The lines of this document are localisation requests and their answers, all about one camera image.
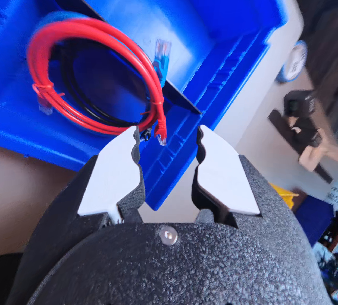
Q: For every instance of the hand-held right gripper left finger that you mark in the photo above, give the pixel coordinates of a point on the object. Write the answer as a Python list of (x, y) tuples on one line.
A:
[(111, 178)]

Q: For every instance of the blue tape roll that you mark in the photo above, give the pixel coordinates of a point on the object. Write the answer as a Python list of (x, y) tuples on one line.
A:
[(294, 62)]

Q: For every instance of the blue plastic bin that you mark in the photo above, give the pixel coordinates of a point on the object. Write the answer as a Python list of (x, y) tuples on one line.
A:
[(158, 6)]

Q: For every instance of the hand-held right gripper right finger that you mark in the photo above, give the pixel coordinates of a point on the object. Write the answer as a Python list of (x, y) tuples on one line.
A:
[(227, 178)]

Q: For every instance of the yellow plastic bin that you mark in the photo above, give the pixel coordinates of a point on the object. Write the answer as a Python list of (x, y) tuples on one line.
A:
[(286, 195)]

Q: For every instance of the dark blue box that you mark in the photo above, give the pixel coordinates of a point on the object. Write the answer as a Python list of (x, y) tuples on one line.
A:
[(314, 218)]

